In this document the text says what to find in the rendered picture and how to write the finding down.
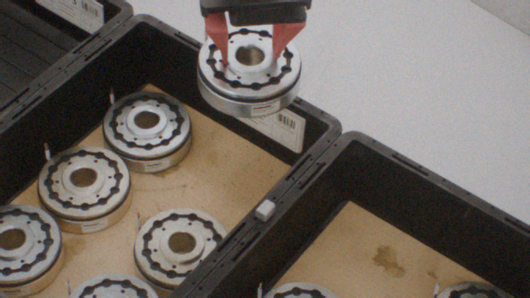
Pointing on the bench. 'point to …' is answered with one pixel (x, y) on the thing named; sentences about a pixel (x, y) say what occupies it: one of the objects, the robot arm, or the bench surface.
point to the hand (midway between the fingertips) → (250, 52)
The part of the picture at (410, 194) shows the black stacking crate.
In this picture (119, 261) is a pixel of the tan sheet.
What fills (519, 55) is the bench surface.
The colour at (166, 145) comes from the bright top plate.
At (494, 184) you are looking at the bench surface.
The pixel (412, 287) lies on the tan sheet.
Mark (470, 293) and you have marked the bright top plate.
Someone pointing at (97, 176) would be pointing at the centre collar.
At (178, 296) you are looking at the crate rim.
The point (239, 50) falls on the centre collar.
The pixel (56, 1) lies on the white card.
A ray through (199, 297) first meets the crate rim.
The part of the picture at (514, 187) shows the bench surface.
